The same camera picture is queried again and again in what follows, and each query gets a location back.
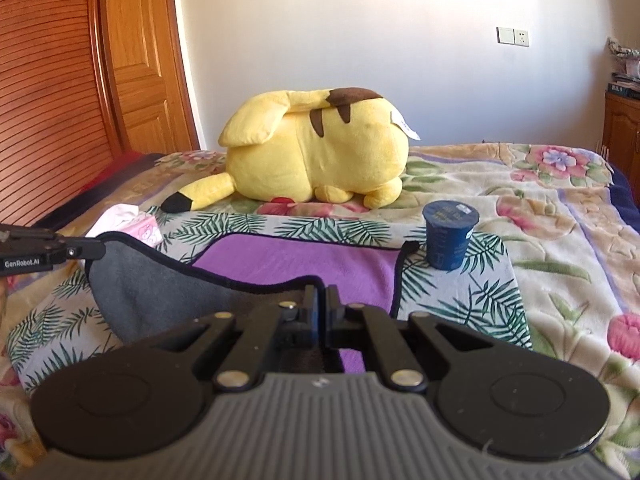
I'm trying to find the white wall switch socket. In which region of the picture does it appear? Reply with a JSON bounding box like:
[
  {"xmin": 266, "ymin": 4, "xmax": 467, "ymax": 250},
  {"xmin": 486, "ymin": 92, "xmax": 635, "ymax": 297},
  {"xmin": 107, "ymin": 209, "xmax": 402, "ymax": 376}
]
[{"xmin": 496, "ymin": 26, "xmax": 531, "ymax": 47}]

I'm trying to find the dark blue bed sheet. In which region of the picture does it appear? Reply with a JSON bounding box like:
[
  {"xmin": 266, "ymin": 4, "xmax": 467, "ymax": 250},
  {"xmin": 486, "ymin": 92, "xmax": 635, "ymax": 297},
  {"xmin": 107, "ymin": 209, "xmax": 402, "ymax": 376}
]
[{"xmin": 609, "ymin": 164, "xmax": 640, "ymax": 237}]

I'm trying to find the wooden door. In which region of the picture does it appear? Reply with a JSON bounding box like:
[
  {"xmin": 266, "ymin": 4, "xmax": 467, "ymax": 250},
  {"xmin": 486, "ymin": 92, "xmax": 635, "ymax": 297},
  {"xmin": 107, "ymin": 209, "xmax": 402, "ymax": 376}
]
[{"xmin": 96, "ymin": 0, "xmax": 202, "ymax": 155}]

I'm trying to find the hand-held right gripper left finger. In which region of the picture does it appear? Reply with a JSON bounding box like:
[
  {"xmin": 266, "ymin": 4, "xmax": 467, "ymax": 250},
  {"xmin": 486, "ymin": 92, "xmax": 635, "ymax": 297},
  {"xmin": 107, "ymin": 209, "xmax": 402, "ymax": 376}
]
[{"xmin": 144, "ymin": 284, "xmax": 321, "ymax": 392}]

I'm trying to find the pink tissue pack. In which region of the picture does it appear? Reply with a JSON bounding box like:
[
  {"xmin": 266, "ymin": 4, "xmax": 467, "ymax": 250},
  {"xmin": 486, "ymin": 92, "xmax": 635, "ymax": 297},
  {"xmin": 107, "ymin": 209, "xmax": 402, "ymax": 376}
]
[{"xmin": 87, "ymin": 203, "xmax": 164, "ymax": 249}]

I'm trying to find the wooden cabinet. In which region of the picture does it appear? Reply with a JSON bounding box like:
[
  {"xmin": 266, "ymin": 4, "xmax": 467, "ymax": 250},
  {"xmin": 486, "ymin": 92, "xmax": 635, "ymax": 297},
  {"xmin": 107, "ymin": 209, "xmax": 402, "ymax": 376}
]
[{"xmin": 599, "ymin": 91, "xmax": 640, "ymax": 173}]

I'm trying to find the stack of books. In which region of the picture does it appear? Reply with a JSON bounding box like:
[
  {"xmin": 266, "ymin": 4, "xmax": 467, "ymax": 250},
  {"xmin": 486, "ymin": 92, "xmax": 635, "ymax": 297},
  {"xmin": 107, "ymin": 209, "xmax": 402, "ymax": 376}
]
[{"xmin": 605, "ymin": 36, "xmax": 640, "ymax": 101}]

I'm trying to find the purple and grey towel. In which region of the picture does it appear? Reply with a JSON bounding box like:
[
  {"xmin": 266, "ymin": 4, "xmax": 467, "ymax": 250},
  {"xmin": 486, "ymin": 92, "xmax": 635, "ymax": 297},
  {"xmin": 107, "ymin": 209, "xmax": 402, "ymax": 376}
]
[{"xmin": 84, "ymin": 230, "xmax": 422, "ymax": 376}]

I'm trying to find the yellow plush toy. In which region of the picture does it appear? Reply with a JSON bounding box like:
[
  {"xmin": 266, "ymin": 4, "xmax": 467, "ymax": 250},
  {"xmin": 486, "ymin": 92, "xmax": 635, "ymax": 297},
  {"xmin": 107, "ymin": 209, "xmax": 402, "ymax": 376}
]
[{"xmin": 160, "ymin": 87, "xmax": 422, "ymax": 213}]

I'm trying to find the dark blue cup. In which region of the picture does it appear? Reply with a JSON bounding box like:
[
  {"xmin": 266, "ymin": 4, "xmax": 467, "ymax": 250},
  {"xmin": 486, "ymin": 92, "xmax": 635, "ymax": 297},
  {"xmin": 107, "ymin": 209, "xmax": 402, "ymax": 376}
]
[{"xmin": 422, "ymin": 199, "xmax": 480, "ymax": 272}]

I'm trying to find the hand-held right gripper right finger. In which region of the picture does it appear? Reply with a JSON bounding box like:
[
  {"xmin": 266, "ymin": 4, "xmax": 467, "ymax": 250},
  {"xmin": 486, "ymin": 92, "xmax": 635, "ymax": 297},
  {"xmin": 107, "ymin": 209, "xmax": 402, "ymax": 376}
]
[{"xmin": 325, "ymin": 284, "xmax": 502, "ymax": 394}]

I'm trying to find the floral blanket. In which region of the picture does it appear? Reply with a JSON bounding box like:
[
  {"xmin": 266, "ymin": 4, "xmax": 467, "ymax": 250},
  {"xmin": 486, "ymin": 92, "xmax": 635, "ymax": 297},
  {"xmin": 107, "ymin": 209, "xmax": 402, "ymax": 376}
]
[{"xmin": 0, "ymin": 142, "xmax": 640, "ymax": 466}]

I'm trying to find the palm leaf printed cloth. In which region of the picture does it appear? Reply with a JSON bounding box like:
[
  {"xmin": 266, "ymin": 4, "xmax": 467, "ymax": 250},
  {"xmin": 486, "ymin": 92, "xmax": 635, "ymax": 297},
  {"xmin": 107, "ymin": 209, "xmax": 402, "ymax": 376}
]
[{"xmin": 4, "ymin": 209, "xmax": 534, "ymax": 397}]

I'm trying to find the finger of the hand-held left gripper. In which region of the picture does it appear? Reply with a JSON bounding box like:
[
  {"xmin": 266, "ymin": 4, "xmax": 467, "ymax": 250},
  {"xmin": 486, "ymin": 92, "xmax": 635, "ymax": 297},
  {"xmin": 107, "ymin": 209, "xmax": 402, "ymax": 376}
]
[{"xmin": 54, "ymin": 236, "xmax": 109, "ymax": 262}]

